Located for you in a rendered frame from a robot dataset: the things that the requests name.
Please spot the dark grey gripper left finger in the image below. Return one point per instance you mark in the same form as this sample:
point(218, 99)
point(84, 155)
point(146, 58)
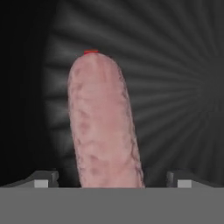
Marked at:
point(43, 178)

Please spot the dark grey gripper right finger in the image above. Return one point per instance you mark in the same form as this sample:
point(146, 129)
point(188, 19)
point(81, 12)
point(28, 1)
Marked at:
point(182, 177)

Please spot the pink sausage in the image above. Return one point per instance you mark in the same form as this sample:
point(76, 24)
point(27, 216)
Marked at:
point(102, 122)

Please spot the dark grey ribbed bowl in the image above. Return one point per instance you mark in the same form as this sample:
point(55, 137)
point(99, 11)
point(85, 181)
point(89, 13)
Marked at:
point(169, 87)

